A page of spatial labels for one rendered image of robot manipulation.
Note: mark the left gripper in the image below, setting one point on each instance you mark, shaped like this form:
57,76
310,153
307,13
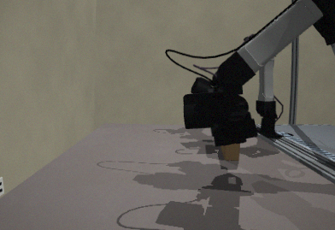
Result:
225,136

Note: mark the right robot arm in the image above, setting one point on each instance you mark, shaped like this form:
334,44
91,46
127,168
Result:
265,105

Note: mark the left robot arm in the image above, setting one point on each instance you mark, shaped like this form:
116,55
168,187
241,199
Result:
201,110

